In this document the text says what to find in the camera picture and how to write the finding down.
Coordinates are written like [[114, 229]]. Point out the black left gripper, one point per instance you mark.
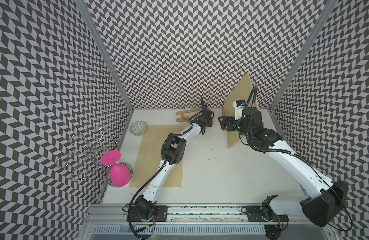
[[210, 121]]

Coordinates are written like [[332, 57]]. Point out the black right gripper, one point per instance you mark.
[[231, 120]]

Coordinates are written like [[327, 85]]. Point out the wooden easel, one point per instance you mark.
[[185, 115]]

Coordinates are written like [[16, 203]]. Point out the plywood board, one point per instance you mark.
[[251, 116], [149, 156]]

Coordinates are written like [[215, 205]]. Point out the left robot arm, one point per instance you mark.
[[172, 153]]

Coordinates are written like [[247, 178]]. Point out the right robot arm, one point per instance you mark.
[[324, 197]]

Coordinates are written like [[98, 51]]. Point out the green patterned ceramic bowl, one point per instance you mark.
[[138, 128]]

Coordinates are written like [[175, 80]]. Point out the pink egg-shaped container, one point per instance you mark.
[[120, 174]]

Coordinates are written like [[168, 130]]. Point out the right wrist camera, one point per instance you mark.
[[238, 106]]

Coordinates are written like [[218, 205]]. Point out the aluminium corner post left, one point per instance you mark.
[[87, 18]]

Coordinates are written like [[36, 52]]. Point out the aluminium corner post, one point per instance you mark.
[[316, 29], [87, 18]]

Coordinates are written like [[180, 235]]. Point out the silver wire rack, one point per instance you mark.
[[89, 150]]

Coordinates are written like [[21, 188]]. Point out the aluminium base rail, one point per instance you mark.
[[199, 222]]

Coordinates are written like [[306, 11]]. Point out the aluminium corner post right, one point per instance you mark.
[[316, 29]]

